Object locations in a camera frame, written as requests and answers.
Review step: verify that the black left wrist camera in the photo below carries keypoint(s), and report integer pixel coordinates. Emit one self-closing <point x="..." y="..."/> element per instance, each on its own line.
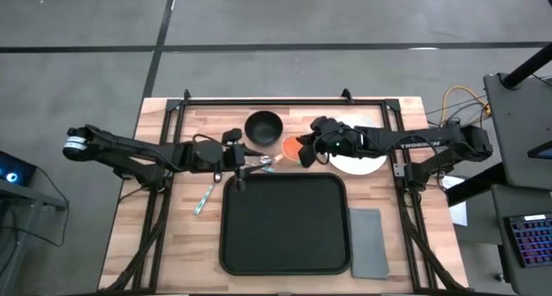
<point x="231" y="135"/>

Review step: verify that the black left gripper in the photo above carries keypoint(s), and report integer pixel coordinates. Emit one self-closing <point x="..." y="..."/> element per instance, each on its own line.
<point x="207" y="155"/>

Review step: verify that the grey metal stand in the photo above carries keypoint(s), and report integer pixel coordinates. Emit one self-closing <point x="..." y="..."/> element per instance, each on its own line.
<point x="26" y="197"/>

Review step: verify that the black aluminium table frame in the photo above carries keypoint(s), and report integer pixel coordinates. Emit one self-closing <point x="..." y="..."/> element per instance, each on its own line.
<point x="280" y="102"/>

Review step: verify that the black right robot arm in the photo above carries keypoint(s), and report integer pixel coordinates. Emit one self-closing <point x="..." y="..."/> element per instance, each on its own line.
<point x="422" y="142"/>

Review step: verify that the white paper sheet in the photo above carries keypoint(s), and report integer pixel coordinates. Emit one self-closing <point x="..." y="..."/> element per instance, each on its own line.
<point x="459" y="212"/>

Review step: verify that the grey cloth napkin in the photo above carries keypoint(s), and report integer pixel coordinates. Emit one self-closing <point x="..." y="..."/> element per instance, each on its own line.
<point x="368" y="244"/>

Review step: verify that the grey metal bracket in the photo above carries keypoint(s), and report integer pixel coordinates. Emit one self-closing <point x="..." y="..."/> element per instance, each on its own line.
<point x="399" y="170"/>

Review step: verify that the computer case with blue light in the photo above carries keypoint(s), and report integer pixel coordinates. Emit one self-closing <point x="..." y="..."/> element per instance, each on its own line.
<point x="13" y="168"/>

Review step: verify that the black bowl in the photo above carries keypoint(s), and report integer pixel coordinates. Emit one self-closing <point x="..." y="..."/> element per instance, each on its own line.
<point x="264" y="127"/>

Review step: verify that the dark grey standing desk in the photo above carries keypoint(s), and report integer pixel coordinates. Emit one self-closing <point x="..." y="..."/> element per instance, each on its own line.
<point x="517" y="127"/>

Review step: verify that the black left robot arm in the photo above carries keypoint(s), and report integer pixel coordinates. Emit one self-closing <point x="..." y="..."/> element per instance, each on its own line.
<point x="129" y="149"/>

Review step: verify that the black plastic tray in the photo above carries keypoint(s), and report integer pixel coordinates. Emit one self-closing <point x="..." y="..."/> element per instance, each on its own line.
<point x="284" y="222"/>

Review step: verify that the white round plate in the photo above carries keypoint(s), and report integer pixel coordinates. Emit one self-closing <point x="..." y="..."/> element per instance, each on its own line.
<point x="358" y="164"/>

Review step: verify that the grey keyboard desk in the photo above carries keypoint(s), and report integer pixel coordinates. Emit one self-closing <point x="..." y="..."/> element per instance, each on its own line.
<point x="500" y="209"/>

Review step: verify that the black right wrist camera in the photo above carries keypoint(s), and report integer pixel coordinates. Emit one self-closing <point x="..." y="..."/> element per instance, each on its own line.
<point x="325" y="124"/>

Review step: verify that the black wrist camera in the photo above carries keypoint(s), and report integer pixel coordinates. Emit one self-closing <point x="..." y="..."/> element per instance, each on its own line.
<point x="231" y="135"/>
<point x="325" y="124"/>

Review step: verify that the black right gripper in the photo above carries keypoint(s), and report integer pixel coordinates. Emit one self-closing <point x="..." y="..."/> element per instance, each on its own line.
<point x="340" y="140"/>

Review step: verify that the black pole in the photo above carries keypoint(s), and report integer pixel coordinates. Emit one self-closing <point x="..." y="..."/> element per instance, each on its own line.
<point x="528" y="65"/>

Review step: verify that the backlit computer keyboard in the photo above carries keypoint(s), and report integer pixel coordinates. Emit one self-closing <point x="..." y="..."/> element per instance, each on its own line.
<point x="532" y="240"/>

